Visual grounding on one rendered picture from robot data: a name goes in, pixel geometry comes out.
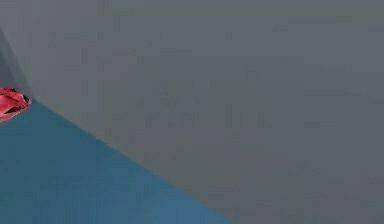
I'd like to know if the red crumpled cloth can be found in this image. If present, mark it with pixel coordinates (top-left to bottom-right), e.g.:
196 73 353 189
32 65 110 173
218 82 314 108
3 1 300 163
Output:
0 86 32 124

